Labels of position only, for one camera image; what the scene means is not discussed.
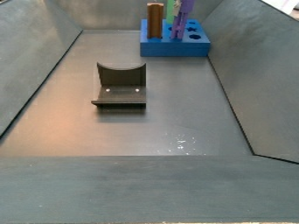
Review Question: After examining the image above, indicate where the purple three prong object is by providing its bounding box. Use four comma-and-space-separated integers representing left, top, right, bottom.
170, 0, 194, 39

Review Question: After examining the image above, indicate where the black cradle fixture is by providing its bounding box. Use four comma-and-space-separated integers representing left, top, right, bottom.
90, 63, 145, 107

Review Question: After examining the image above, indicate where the blue shape sorter board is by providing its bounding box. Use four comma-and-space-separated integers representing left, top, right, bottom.
140, 19, 210, 57

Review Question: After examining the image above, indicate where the brown grooved block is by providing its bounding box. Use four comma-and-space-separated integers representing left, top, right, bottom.
146, 3, 164, 39

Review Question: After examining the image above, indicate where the green cylinder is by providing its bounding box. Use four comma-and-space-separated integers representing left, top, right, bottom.
165, 0, 174, 25

